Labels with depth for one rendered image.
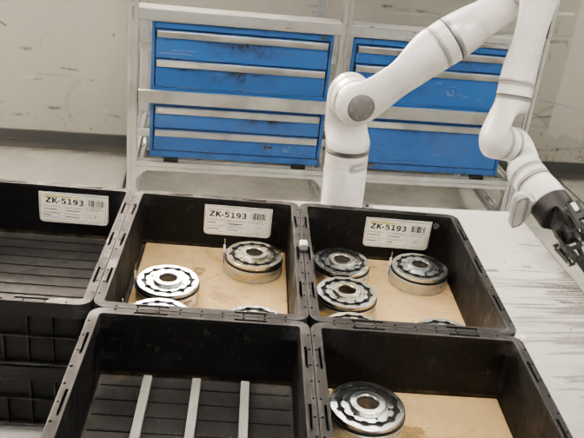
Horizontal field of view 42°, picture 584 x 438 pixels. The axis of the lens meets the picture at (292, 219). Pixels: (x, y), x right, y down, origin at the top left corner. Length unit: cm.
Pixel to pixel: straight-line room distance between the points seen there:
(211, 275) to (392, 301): 32
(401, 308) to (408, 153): 206
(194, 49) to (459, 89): 111
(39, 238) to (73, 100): 267
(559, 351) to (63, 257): 95
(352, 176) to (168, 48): 164
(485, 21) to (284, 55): 162
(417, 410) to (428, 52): 73
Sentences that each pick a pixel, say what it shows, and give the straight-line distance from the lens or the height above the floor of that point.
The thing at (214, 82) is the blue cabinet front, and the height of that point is 66.
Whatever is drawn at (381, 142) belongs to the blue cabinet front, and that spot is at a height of 44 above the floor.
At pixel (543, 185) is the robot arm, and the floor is 100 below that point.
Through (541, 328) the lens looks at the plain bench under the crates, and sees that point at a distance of 164.
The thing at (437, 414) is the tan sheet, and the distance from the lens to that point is 111.
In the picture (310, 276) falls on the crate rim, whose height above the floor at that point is 93.
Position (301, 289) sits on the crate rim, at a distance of 116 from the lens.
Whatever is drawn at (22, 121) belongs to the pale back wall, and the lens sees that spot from 420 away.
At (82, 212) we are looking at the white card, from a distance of 145.
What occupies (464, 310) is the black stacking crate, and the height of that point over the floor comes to 84.
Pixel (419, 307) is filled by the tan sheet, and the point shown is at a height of 83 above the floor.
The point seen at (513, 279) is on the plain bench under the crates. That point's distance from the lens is 179.
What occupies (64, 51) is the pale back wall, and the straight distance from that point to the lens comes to 405.
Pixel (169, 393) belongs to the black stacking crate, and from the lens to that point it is 108.
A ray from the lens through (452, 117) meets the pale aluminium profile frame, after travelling 330.
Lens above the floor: 151
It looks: 25 degrees down
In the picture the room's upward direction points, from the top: 6 degrees clockwise
